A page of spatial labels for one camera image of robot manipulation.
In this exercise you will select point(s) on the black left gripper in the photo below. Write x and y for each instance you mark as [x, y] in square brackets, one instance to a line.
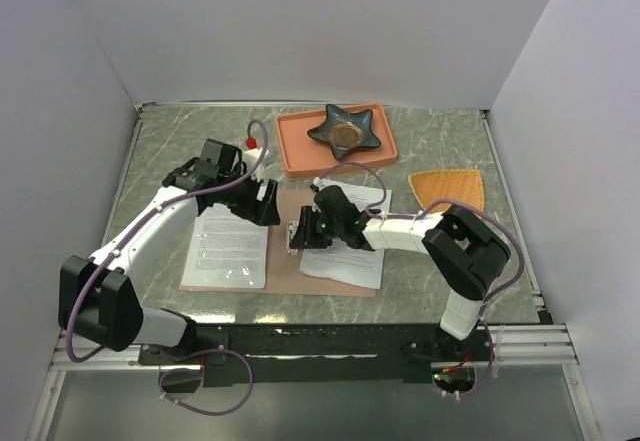
[263, 212]

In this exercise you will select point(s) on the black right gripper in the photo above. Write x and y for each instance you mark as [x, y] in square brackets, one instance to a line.
[305, 236]

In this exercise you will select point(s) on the metal folder clip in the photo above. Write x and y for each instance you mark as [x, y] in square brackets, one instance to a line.
[290, 234]

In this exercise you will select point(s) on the printed white paper sheet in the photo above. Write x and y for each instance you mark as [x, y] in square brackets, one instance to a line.
[225, 253]

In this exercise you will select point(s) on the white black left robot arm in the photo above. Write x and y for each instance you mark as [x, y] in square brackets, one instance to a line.
[97, 296]

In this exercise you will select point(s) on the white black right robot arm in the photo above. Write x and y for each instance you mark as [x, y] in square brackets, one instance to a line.
[468, 254]

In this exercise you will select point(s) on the orange rectangular tray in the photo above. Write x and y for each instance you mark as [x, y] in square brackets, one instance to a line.
[312, 142]

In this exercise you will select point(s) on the dark blue star dish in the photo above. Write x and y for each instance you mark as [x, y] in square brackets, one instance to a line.
[345, 132]

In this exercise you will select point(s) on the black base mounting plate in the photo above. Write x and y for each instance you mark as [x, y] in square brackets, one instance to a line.
[229, 354]

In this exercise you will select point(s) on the orange woven rattan basket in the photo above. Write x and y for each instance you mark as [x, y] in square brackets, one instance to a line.
[463, 185]

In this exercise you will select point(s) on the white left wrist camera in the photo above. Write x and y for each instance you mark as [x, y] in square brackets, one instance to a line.
[257, 158]

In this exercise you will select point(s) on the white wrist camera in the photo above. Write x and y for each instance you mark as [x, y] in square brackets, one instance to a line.
[257, 158]
[317, 185]

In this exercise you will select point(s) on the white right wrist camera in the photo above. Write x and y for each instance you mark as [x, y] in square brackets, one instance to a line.
[317, 185]

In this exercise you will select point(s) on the aluminium frame rail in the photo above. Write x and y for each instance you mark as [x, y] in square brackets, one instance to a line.
[514, 346]

